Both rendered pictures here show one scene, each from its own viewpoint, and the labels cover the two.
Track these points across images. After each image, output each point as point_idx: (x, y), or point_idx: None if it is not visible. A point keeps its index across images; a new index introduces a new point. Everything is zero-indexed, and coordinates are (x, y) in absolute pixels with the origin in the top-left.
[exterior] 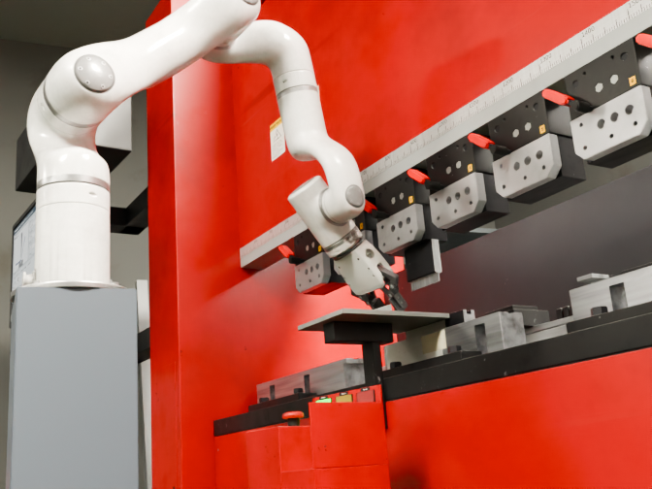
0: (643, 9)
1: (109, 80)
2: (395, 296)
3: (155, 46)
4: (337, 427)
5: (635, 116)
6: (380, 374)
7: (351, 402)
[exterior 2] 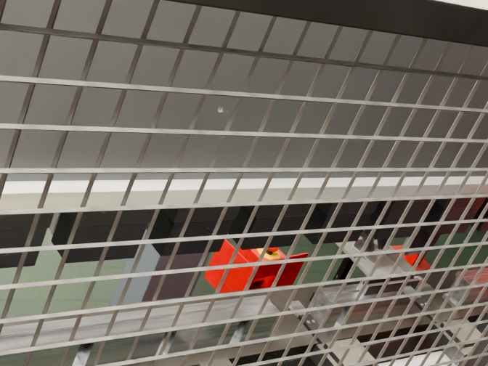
0: None
1: None
2: (364, 237)
3: None
4: (227, 259)
5: None
6: (339, 275)
7: (241, 255)
